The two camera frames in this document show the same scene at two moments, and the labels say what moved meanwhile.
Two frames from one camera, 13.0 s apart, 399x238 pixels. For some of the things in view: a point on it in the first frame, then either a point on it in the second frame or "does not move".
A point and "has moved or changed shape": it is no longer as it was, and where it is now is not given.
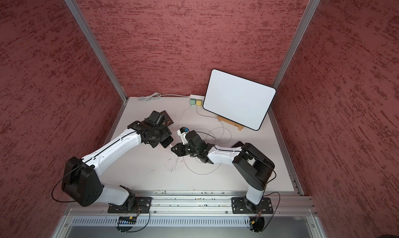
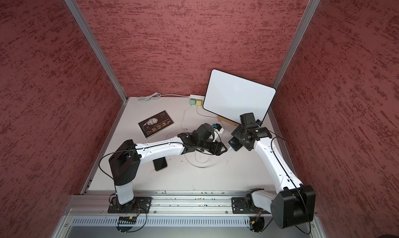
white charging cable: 217,141 has moved or changed shape
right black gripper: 180,152 → 237,132
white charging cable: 178,129 → 182,119
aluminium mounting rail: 198,203 does not move
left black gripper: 166,132 → 216,149
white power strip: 195,96 does not move
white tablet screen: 242,101 does not move
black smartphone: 167,141 has moved or changed shape
